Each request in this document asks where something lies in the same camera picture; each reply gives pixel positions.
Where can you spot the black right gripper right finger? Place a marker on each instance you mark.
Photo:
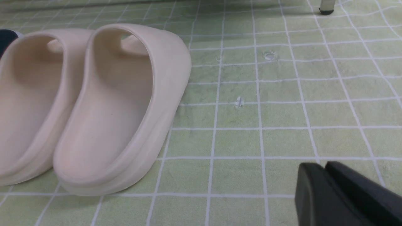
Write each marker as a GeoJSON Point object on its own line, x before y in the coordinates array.
{"type": "Point", "coordinates": [378, 204]}

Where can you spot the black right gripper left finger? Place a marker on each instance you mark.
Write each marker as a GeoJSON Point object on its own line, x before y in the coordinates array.
{"type": "Point", "coordinates": [319, 201]}

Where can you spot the navy sneaker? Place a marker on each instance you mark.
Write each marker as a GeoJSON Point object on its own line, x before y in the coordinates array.
{"type": "Point", "coordinates": [6, 38]}

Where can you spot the chrome metal shoe rack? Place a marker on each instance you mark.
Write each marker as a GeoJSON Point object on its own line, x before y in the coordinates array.
{"type": "Point", "coordinates": [327, 7]}

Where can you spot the green checked floor mat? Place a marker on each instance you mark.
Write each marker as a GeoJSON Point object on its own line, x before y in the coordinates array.
{"type": "Point", "coordinates": [274, 84]}

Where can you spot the cream slipper, right of pair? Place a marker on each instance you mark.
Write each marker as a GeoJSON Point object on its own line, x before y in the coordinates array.
{"type": "Point", "coordinates": [134, 79]}

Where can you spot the cream slipper, of pair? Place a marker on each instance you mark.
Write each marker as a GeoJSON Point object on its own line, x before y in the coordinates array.
{"type": "Point", "coordinates": [134, 79]}
{"type": "Point", "coordinates": [41, 77]}

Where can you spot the cream slipper, left of pair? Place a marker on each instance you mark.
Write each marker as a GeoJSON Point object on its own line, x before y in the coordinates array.
{"type": "Point", "coordinates": [41, 77]}

